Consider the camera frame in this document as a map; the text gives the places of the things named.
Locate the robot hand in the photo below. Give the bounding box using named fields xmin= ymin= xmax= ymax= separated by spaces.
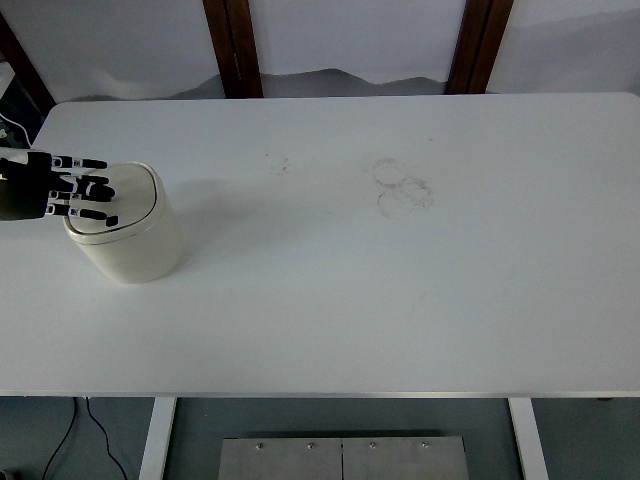
xmin=0 ymin=147 xmax=121 ymax=227

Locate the cream lidded trash bin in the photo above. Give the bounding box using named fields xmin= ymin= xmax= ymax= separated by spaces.
xmin=63 ymin=160 xmax=184 ymax=285

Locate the landscape painted screen panel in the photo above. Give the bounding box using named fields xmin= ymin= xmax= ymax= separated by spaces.
xmin=487 ymin=0 xmax=640 ymax=96
xmin=0 ymin=0 xmax=226 ymax=104
xmin=248 ymin=0 xmax=467 ymax=98

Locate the white table leg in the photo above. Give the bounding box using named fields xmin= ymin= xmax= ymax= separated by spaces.
xmin=137 ymin=398 xmax=178 ymax=480
xmin=507 ymin=398 xmax=550 ymax=480

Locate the grey metal plate with screws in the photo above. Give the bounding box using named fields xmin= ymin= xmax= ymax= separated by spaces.
xmin=217 ymin=436 xmax=469 ymax=480

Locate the white cable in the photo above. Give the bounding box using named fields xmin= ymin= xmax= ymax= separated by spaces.
xmin=0 ymin=112 xmax=30 ymax=149

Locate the thin brown wooden screen post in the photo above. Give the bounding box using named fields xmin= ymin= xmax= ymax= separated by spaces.
xmin=0 ymin=12 xmax=57 ymax=109

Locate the black cable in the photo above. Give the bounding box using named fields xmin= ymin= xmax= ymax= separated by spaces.
xmin=85 ymin=398 xmax=127 ymax=480
xmin=42 ymin=398 xmax=79 ymax=480

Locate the wide brown wooden screen post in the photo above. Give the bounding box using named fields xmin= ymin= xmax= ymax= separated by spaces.
xmin=446 ymin=0 xmax=515 ymax=95
xmin=202 ymin=0 xmax=265 ymax=99

